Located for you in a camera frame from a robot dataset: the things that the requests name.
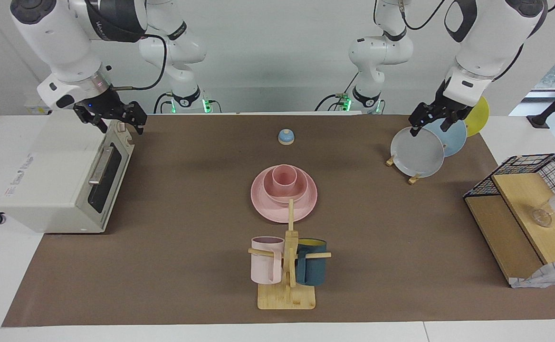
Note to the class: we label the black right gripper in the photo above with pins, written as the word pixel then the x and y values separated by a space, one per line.
pixel 109 107

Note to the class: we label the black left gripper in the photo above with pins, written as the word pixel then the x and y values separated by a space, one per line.
pixel 448 105

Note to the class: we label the pink bowl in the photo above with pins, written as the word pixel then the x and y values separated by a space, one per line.
pixel 302 192

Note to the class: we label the pink tumbler cup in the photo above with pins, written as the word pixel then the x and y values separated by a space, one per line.
pixel 284 183

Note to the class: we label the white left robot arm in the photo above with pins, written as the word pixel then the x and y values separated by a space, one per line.
pixel 482 42

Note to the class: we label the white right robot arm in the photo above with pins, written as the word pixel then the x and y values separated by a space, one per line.
pixel 63 42

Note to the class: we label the light blue plate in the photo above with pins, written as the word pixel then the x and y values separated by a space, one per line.
pixel 454 140

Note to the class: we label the grey plate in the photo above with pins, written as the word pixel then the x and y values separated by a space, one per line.
pixel 415 154

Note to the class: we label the yellow plate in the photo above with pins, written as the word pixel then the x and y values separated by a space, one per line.
pixel 481 116

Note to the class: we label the wooden plate rack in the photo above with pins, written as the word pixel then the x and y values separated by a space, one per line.
pixel 414 179

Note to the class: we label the beige toaster oven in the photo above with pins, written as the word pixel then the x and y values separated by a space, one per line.
pixel 54 175

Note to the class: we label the black clamp stand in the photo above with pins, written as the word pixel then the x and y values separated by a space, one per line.
pixel 539 119

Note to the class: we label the brown table mat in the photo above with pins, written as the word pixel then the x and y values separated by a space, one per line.
pixel 187 237

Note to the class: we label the small clear glass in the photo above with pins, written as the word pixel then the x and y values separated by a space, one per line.
pixel 542 217

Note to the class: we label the pink speckled plate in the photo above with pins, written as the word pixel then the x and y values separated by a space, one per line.
pixel 277 211

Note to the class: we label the dark teal mug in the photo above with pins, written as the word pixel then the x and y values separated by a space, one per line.
pixel 311 270

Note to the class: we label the pale pink mug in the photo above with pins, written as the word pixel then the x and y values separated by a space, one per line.
pixel 264 268

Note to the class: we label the wooden mug tree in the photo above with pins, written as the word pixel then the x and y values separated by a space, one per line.
pixel 287 299

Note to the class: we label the white wall socket box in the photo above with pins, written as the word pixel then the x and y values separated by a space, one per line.
pixel 33 109

